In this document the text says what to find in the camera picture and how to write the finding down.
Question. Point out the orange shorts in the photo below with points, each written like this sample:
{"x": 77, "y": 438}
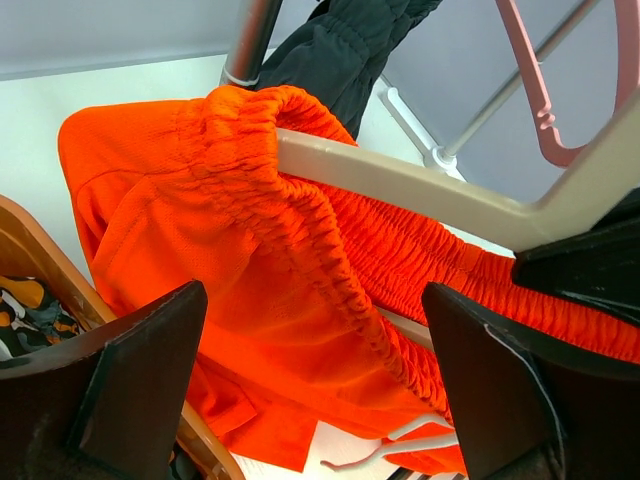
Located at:
{"x": 298, "y": 275}

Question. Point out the dark navy shorts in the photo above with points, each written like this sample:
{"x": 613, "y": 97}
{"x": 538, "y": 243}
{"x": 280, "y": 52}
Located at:
{"x": 338, "y": 54}

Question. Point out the orange plastic basket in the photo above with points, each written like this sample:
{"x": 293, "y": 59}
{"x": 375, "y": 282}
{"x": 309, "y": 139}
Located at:
{"x": 28, "y": 251}

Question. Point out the pink plastic hanger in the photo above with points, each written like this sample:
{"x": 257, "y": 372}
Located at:
{"x": 528, "y": 59}

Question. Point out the beige hanger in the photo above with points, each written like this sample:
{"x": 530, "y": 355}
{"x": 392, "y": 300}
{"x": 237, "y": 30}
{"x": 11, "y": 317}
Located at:
{"x": 600, "y": 177}

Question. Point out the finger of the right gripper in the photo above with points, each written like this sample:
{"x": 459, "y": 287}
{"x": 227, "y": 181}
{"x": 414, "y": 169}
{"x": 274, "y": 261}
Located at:
{"x": 598, "y": 269}

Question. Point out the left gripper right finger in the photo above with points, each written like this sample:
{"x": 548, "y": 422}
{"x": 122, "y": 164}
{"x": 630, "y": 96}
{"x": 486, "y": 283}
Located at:
{"x": 526, "y": 405}

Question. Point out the camouflage patterned shorts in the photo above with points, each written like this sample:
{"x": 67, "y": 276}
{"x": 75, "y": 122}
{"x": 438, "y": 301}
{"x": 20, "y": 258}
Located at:
{"x": 32, "y": 318}

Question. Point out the metal clothes rack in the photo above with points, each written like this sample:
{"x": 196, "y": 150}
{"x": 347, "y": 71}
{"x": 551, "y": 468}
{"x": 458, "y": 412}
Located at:
{"x": 256, "y": 23}

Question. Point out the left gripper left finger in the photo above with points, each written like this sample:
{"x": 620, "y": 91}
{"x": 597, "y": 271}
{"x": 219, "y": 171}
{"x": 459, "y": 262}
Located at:
{"x": 107, "y": 403}

